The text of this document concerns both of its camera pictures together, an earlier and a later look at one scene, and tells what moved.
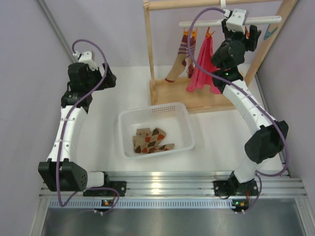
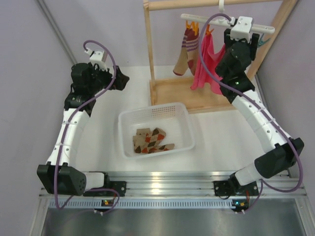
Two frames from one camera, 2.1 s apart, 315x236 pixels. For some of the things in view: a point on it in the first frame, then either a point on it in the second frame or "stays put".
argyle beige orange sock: x=147 y=142 stays put
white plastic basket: x=173 y=119 stays put
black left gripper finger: x=109 y=80 → x=120 y=80
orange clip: x=185 y=33 → x=193 y=25
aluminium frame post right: x=268 y=112 stays put
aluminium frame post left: x=52 y=22 stays put
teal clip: x=268 y=33 → x=262 y=42
